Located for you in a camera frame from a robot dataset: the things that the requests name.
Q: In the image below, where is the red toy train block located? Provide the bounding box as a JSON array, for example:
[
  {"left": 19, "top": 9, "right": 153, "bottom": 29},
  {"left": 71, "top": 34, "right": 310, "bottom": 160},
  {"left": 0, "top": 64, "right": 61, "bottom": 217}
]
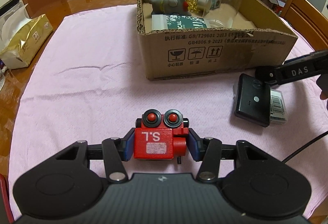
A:
[{"left": 133, "top": 109, "right": 189, "bottom": 165}]

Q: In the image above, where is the clear refill case with barcode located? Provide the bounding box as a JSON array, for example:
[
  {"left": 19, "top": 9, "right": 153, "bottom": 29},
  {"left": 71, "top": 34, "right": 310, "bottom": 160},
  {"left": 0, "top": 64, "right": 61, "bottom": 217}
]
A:
[{"left": 270, "top": 89, "right": 287, "bottom": 124}]

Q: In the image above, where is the black square device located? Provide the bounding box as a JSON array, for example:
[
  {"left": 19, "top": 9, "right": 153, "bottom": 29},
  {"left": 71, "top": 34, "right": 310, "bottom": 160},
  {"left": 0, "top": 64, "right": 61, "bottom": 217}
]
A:
[{"left": 234, "top": 73, "right": 271, "bottom": 127}]

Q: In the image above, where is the clear plastic cup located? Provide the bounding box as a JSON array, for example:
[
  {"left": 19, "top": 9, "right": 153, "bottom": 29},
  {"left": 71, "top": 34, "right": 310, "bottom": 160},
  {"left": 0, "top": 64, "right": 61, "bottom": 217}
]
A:
[{"left": 204, "top": 0, "right": 242, "bottom": 28}]

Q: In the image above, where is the white green medical bottle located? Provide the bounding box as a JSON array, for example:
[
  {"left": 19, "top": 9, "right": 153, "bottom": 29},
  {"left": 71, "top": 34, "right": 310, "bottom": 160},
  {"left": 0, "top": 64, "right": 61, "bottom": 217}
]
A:
[{"left": 152, "top": 15, "right": 211, "bottom": 30}]

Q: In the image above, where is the grey plush toy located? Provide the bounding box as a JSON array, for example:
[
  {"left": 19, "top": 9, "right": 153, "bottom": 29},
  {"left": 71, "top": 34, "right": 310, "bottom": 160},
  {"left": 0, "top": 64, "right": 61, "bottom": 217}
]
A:
[{"left": 148, "top": 0, "right": 191, "bottom": 16}]

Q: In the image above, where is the blue black toy train block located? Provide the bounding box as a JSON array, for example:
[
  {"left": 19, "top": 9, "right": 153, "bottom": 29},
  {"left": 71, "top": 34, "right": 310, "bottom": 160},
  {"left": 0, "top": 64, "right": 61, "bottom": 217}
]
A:
[{"left": 210, "top": 0, "right": 222, "bottom": 10}]

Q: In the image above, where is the wooden chair at right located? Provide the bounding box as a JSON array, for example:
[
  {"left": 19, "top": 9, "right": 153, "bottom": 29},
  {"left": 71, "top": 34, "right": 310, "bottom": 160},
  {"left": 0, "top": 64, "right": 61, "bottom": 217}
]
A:
[{"left": 280, "top": 0, "right": 328, "bottom": 51}]

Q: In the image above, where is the brown cardboard box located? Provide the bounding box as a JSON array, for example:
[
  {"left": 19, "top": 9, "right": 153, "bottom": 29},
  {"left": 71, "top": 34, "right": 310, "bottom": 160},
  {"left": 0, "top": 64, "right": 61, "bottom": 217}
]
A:
[{"left": 137, "top": 0, "right": 297, "bottom": 80}]

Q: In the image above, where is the gold tissue pack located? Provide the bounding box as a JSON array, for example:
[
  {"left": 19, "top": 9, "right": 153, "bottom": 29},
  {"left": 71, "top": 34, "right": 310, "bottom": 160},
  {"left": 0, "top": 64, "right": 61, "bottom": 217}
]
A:
[{"left": 1, "top": 14, "right": 53, "bottom": 70}]

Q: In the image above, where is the black cable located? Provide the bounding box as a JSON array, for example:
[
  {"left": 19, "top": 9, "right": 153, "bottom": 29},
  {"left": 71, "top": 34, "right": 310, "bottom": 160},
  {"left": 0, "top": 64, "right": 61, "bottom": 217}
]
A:
[{"left": 281, "top": 130, "right": 328, "bottom": 163}]

